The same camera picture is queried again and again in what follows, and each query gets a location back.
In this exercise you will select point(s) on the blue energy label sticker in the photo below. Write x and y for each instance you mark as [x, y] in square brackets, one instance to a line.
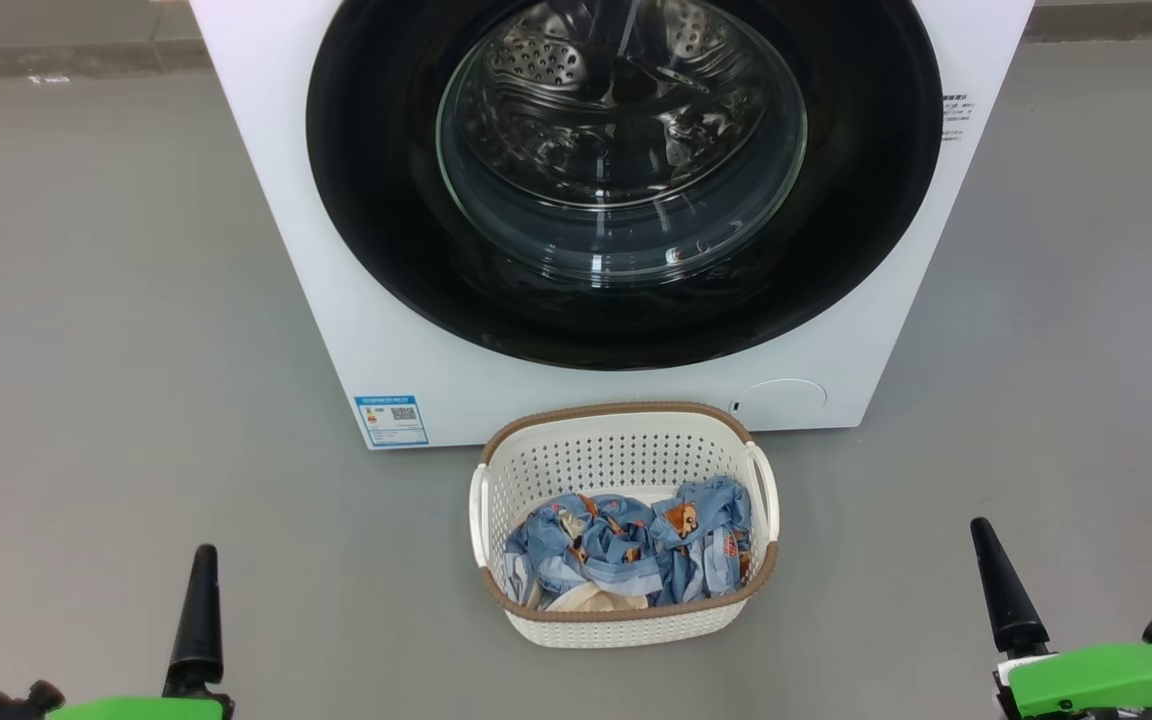
[391, 420]

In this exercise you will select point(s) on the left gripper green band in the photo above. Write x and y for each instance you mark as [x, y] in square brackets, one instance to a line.
[136, 710]

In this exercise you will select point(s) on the black washer door glass bowl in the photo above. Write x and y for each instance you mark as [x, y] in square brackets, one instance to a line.
[376, 200]

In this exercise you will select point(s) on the white laundry basket brown rim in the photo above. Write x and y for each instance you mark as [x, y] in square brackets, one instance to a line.
[626, 625]

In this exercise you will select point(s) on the cream garment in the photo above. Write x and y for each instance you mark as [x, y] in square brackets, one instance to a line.
[596, 600]

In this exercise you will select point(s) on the steel washing machine drum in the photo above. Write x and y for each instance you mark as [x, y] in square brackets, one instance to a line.
[536, 60]

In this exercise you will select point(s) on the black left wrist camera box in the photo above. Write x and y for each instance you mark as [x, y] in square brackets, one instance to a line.
[21, 700]

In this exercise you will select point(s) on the blue bear print garment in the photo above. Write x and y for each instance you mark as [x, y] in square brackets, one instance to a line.
[616, 555]

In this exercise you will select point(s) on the round white filter cover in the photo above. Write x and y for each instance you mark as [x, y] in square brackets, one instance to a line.
[786, 395]

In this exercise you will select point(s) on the white front-load washing machine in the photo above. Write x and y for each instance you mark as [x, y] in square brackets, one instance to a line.
[266, 150]

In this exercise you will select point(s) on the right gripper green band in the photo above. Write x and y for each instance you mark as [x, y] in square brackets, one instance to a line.
[1106, 680]

